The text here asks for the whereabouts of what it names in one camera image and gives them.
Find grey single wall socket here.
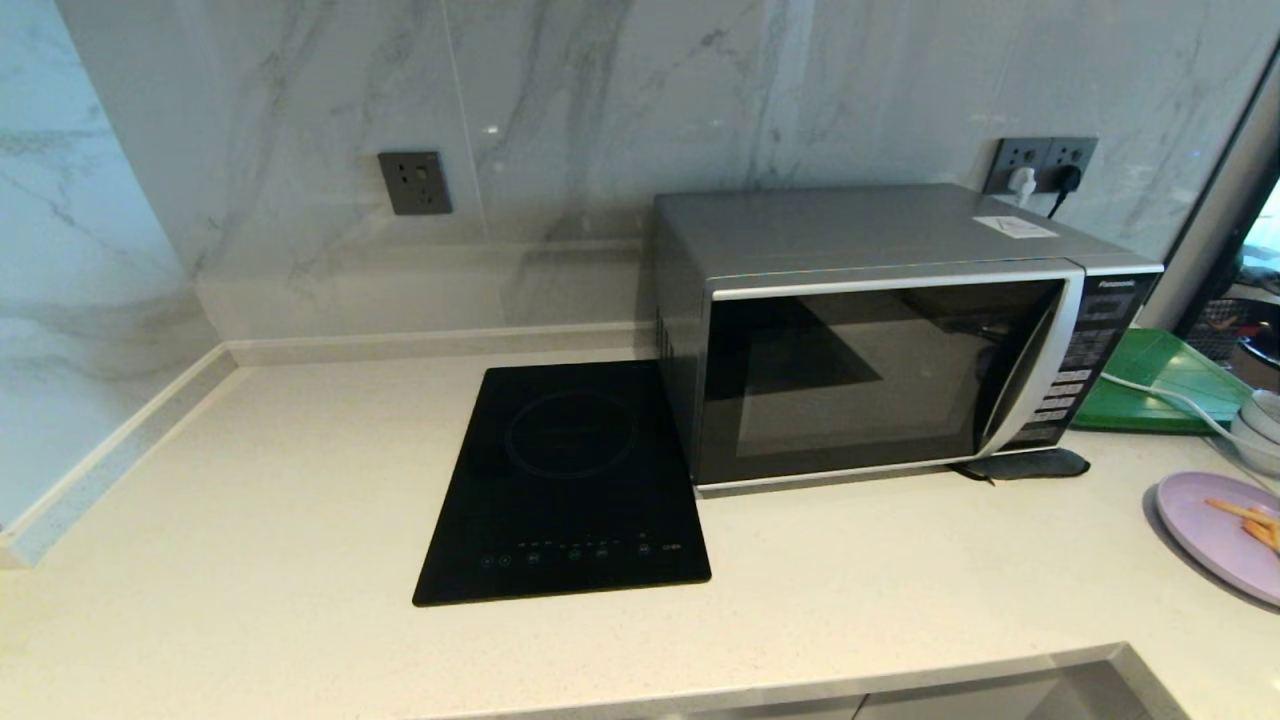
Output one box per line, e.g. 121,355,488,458
378,150,454,216

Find black induction cooktop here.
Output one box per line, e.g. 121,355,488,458
412,358,712,607

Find purple plastic plate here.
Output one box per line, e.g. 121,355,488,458
1155,472,1280,608

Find black power plug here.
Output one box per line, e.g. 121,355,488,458
1046,164,1085,218

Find silver microwave oven body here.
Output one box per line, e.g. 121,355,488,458
652,183,1166,493

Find green plastic cutting board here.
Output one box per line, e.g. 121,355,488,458
1072,328,1256,434

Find grey double wall socket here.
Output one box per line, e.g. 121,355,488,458
985,137,1099,196

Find white power cable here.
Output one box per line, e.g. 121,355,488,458
1100,372,1249,441

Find white paper label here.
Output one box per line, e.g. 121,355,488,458
972,215,1061,240

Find black cloth pad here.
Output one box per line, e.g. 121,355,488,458
955,447,1091,481

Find white stacked bowls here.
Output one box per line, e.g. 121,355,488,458
1230,390,1280,476

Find black glass microwave door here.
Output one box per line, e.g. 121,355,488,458
697,262,1087,491

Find black wire basket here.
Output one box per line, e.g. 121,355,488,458
1185,295,1263,361

